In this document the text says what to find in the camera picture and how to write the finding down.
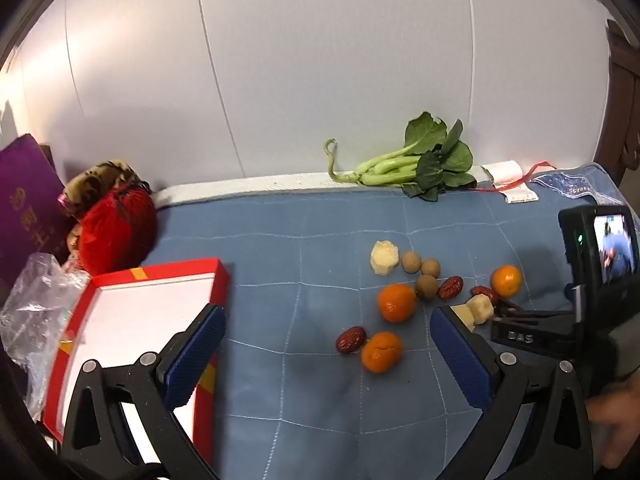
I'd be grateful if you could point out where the clear plastic package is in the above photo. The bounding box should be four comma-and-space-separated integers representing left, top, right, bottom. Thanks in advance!
530, 162, 608, 198

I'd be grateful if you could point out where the orange mandarin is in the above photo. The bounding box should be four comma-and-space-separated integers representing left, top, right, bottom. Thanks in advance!
360, 331, 404, 374
377, 284, 418, 323
490, 265, 524, 298

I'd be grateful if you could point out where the person's right hand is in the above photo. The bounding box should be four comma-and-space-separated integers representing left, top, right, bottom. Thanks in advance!
585, 377, 640, 471

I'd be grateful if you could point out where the white paper label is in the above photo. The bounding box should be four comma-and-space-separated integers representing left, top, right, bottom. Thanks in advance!
480, 160, 538, 204

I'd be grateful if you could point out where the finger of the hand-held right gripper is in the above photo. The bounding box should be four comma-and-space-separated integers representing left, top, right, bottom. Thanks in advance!
491, 320, 576, 358
495, 299, 573, 321

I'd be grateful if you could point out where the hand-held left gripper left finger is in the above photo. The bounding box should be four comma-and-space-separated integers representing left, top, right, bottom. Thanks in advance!
62, 304, 227, 480

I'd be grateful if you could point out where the red drawstring pouch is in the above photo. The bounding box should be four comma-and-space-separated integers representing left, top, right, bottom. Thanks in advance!
77, 185, 158, 276

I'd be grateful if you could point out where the dark wooden furniture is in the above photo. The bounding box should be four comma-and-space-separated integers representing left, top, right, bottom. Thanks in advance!
605, 20, 640, 181

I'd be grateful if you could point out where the red and white box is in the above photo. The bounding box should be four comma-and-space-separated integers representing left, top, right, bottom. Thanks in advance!
40, 258, 231, 466

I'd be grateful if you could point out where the purple box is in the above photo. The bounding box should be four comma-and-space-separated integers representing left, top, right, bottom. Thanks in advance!
0, 133, 68, 301

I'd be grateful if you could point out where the clear plastic bag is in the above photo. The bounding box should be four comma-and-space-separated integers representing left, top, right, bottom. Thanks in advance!
0, 252, 91, 421

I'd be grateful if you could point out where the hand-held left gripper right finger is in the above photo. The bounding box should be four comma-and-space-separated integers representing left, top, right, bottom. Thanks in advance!
430, 305, 596, 480

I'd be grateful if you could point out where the blue quilted mat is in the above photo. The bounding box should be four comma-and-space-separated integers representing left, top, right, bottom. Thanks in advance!
145, 162, 631, 480

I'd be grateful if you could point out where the brown patterned cloth pouch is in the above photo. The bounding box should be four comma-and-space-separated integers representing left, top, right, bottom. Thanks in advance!
59, 160, 151, 221

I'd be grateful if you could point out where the white mattress edge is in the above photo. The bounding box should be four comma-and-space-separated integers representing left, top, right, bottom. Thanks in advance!
152, 170, 416, 211

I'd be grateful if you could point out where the green leafy vegetable bunch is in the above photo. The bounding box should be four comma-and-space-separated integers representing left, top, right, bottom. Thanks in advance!
325, 111, 476, 202

